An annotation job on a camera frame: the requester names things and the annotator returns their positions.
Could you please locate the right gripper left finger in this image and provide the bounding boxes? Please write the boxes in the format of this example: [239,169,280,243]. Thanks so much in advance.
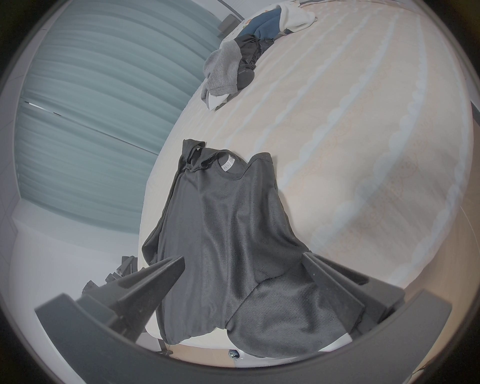
[77,256,186,340]

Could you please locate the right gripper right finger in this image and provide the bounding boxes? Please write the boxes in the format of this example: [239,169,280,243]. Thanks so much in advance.
[302,251,406,335]

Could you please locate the black T-shirt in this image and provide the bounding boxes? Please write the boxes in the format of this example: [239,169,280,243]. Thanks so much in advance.
[142,139,367,359]

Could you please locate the bed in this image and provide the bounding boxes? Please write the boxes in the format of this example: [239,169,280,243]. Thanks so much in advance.
[137,0,475,361]

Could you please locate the pile of clothes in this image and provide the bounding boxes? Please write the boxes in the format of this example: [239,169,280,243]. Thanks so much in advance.
[200,0,318,112]

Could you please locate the blue-green curtain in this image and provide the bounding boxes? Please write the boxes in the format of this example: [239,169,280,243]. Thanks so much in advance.
[34,0,238,151]
[15,102,159,235]

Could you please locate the grey bedside table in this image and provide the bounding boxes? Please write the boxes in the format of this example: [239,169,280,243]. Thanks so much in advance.
[217,14,241,37]

